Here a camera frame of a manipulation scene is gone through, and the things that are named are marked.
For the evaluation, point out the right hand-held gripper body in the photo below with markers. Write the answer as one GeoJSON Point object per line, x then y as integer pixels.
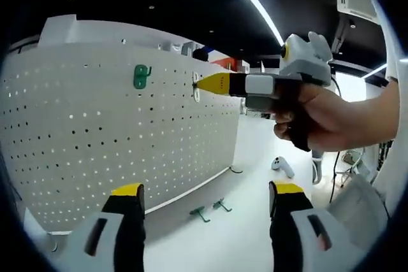
{"type": "Point", "coordinates": [306, 61]}

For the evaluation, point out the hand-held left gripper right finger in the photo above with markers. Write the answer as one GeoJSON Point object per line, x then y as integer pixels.
{"type": "Point", "coordinates": [287, 221]}

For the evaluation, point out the person's right hand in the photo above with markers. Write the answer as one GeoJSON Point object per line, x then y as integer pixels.
{"type": "Point", "coordinates": [322, 119]}

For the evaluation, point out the person's white shirt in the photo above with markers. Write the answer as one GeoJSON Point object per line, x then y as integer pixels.
{"type": "Point", "coordinates": [390, 55]}

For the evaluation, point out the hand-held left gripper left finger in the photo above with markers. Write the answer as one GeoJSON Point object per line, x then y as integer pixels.
{"type": "Point", "coordinates": [129, 221]}

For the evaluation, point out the white perforated mounting plate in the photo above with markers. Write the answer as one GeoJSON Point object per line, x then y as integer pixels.
{"type": "Point", "coordinates": [95, 55]}

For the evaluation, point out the white handheld controller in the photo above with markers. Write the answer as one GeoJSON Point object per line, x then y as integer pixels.
{"type": "Point", "coordinates": [282, 167]}

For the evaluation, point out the grey mesh office chair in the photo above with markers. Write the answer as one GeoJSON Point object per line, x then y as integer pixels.
{"type": "Point", "coordinates": [360, 202]}

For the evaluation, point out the green hook assembly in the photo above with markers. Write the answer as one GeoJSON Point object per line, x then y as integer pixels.
{"type": "Point", "coordinates": [139, 76]}
{"type": "Point", "coordinates": [196, 93]}
{"type": "Point", "coordinates": [220, 203]}
{"type": "Point", "coordinates": [196, 211]}

